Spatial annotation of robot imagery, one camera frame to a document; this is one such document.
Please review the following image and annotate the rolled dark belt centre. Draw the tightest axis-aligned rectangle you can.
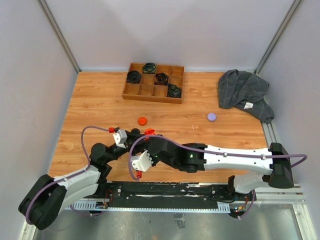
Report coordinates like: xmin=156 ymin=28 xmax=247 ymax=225
xmin=154 ymin=72 xmax=169 ymax=86

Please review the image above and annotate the rolled dark belt left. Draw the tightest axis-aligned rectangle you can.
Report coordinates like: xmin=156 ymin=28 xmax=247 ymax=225
xmin=126 ymin=70 xmax=142 ymax=84

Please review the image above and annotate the lilac earbud charging case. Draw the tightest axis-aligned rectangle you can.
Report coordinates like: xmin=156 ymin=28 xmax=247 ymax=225
xmin=206 ymin=112 xmax=217 ymax=122

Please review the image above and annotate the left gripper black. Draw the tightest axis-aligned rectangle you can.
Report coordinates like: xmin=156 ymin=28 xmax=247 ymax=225
xmin=104 ymin=130 xmax=149 ymax=164

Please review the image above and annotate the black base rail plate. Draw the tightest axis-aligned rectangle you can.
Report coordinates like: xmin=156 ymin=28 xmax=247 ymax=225
xmin=77 ymin=180 xmax=251 ymax=210

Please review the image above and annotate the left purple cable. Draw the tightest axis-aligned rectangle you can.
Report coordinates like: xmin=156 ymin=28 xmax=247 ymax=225
xmin=26 ymin=125 xmax=115 ymax=225

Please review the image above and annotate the rolled dark belt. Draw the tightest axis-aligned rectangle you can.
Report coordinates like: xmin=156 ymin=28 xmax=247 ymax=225
xmin=126 ymin=70 xmax=142 ymax=84
xmin=154 ymin=72 xmax=169 ymax=86

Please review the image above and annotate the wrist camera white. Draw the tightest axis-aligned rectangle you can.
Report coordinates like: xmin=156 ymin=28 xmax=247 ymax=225
xmin=112 ymin=129 xmax=128 ymax=149
xmin=130 ymin=150 xmax=154 ymax=172

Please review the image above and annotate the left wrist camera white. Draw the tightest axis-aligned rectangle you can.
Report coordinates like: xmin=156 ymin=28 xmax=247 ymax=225
xmin=112 ymin=129 xmax=128 ymax=149

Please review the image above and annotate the grey checked cloth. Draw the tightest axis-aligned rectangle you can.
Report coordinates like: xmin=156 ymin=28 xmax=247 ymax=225
xmin=217 ymin=69 xmax=275 ymax=124

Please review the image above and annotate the rolled green belt top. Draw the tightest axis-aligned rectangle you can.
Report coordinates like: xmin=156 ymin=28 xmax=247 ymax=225
xmin=142 ymin=62 xmax=157 ymax=74

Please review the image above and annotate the purple cable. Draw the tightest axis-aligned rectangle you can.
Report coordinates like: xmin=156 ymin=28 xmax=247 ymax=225
xmin=26 ymin=125 xmax=115 ymax=225
xmin=127 ymin=134 xmax=308 ymax=181

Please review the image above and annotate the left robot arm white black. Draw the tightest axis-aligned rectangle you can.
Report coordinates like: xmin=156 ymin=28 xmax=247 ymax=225
xmin=18 ymin=127 xmax=141 ymax=230

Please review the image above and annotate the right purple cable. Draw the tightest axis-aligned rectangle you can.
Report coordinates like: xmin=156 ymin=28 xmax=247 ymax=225
xmin=127 ymin=134 xmax=308 ymax=181

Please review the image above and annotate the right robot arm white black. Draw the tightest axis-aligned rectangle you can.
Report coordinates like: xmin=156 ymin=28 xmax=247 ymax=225
xmin=147 ymin=137 xmax=294 ymax=200

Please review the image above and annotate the orange earbud charging case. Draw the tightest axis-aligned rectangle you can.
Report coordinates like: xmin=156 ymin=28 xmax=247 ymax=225
xmin=137 ymin=116 xmax=148 ymax=126

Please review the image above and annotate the wooden compartment tray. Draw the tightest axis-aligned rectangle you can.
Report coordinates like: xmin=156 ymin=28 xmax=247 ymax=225
xmin=122 ymin=62 xmax=185 ymax=104

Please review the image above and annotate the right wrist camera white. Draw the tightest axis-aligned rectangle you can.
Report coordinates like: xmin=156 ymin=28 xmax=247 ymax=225
xmin=130 ymin=150 xmax=154 ymax=172

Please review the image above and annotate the black earbud charging case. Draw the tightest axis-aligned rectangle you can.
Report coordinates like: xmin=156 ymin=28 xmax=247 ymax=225
xmin=130 ymin=128 xmax=141 ymax=135

